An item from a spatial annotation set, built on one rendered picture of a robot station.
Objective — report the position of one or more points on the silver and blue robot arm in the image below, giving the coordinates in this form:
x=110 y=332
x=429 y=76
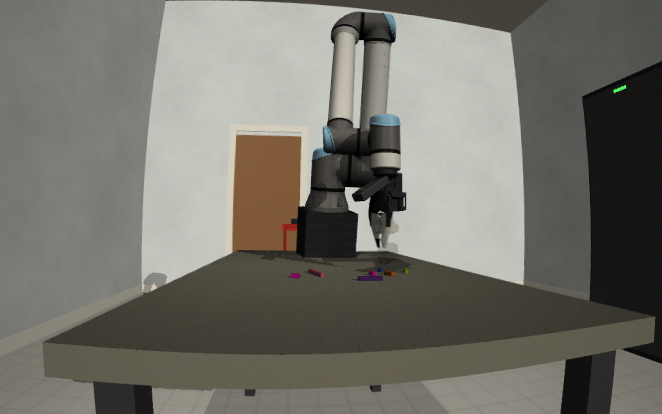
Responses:
x=347 y=158

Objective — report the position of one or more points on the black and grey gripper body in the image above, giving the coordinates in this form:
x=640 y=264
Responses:
x=378 y=200

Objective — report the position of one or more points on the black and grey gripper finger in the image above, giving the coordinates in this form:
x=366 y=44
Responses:
x=375 y=223
x=388 y=225

